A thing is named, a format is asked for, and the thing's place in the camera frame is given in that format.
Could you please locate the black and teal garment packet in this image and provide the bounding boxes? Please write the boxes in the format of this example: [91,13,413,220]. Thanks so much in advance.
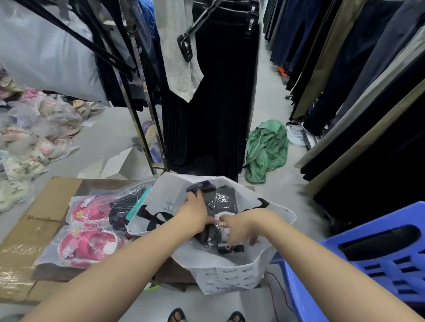
[90,181,157,233]

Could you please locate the grey plastic garment cover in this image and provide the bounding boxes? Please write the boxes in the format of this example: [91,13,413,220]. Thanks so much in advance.
[0,0,111,107]

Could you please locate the pile of packed slippers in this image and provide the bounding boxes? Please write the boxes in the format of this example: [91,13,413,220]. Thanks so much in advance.
[0,66,105,213]

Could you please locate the blue plastic stool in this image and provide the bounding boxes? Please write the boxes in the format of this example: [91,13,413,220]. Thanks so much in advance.
[270,201,425,322]

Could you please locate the person's right hand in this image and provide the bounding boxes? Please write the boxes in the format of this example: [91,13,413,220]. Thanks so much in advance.
[219,209,277,246]

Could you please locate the metal clothes rack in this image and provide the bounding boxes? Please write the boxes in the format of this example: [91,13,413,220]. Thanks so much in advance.
[100,0,170,175]

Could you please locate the person's right forearm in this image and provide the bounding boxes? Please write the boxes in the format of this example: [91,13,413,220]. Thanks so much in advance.
[262,212,425,322]

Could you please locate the crumpled green garment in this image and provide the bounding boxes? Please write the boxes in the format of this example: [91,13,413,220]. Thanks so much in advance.
[244,119,290,185]

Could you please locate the red cable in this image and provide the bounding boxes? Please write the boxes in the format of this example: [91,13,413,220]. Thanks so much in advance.
[265,271,295,322]

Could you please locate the small white printed bag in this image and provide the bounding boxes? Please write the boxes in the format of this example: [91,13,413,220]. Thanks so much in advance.
[286,122,308,147]

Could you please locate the row of hanging trousers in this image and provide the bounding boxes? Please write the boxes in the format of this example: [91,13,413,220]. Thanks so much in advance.
[262,0,425,230]

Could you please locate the flattened brown cardboard box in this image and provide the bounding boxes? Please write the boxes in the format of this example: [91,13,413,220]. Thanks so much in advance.
[0,176,197,305]

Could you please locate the large white plastic bag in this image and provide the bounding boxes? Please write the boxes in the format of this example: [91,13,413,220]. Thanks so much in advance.
[126,172,297,295]

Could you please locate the blue hanging garment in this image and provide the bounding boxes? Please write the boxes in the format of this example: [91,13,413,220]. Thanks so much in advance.
[138,0,160,44]

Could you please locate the light grey hanging top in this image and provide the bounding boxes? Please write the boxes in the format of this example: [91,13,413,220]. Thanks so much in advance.
[153,0,204,104]

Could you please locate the dark hanging garments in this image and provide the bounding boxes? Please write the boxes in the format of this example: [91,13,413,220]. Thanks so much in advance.
[76,0,160,111]

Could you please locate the colourful packet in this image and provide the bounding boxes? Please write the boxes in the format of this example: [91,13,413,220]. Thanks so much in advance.
[132,120,164,164]

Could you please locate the long black pleated skirt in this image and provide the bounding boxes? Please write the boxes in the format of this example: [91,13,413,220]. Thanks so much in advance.
[161,0,261,182]

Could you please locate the person's left forearm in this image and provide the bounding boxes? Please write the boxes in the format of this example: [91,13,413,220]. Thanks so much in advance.
[21,214,200,322]

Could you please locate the person's left hand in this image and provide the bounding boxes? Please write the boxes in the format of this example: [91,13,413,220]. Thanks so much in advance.
[174,191,217,235]

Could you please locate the white paper sheets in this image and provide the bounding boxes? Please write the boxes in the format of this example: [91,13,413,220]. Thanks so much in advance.
[78,146,155,180]

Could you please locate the pink slippers in clear packet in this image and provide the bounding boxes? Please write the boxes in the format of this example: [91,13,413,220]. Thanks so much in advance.
[66,194,116,230]
[35,226,134,269]

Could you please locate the black clip hanger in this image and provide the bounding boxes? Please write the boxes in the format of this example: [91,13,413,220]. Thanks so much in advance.
[177,0,224,63]
[244,0,260,39]

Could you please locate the black garment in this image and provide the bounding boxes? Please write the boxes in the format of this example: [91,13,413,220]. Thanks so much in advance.
[186,180,246,255]

